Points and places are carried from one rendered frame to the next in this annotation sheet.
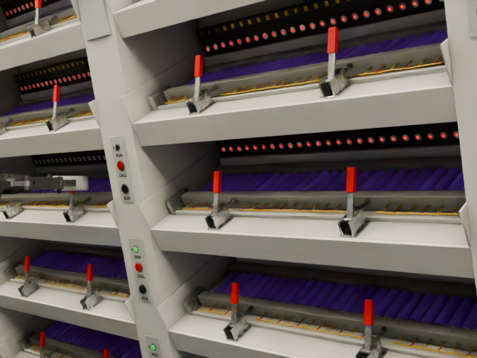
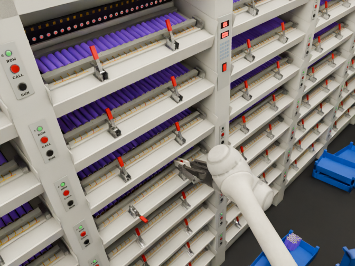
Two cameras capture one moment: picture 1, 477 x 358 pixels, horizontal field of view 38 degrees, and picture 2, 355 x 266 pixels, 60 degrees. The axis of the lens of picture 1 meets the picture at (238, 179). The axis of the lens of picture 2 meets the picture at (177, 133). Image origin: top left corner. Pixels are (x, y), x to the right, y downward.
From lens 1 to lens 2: 2.02 m
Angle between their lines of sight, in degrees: 82
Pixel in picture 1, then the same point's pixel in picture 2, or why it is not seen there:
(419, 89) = (295, 70)
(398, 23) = not seen: hidden behind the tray
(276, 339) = (251, 151)
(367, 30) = not seen: hidden behind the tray
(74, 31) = (209, 89)
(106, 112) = (220, 117)
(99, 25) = (225, 83)
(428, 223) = (280, 99)
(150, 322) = not seen: hidden behind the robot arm
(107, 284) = (179, 196)
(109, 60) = (225, 95)
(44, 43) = (188, 102)
